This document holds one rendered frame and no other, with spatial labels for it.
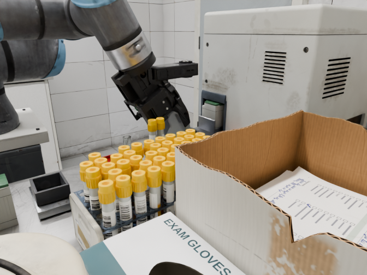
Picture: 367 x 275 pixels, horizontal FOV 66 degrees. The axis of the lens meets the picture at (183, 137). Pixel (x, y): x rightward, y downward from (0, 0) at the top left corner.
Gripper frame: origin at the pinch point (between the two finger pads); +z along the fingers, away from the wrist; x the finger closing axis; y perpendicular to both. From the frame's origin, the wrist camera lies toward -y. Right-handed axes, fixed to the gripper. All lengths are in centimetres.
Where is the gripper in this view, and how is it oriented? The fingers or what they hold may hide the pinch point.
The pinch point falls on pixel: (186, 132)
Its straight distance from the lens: 63.9
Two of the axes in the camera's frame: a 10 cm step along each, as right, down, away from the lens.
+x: 6.0, 2.8, -7.5
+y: -6.9, 6.5, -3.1
